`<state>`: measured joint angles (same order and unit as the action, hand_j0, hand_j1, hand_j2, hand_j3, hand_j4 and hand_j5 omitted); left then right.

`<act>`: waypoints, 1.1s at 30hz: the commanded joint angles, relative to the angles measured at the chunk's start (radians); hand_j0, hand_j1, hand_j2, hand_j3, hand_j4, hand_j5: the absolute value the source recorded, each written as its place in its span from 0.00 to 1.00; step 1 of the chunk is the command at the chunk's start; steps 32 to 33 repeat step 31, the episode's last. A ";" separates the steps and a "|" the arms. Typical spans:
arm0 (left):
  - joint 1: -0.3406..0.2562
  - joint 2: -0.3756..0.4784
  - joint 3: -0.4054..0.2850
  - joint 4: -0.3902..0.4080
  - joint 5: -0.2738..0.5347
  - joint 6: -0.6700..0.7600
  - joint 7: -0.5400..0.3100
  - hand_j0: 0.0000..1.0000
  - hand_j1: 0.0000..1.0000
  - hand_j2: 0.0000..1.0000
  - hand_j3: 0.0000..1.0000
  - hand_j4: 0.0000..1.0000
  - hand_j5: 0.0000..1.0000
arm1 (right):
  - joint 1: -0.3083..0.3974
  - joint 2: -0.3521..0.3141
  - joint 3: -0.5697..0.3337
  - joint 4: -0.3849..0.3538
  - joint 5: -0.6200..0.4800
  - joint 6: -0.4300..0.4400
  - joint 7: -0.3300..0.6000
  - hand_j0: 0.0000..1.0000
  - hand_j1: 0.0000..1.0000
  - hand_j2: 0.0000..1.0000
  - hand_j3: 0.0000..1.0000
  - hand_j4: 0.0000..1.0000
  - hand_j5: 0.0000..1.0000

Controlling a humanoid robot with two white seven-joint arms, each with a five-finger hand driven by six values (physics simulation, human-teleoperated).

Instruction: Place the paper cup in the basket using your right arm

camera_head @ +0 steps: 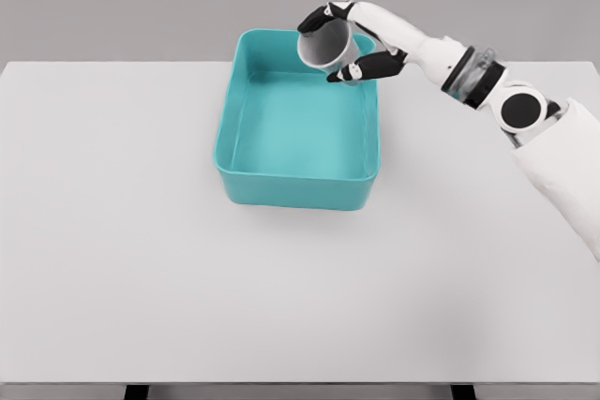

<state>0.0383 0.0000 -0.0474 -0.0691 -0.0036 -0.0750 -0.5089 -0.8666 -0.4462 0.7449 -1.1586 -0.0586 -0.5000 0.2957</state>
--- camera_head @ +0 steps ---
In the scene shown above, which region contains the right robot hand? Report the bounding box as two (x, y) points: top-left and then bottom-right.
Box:
(297, 0), (417, 84)

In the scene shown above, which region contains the white paper cup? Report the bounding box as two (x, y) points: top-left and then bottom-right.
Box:
(296, 19), (362, 88)

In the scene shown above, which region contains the teal rectangular basket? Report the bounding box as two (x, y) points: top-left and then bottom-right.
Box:
(213, 28), (381, 212)

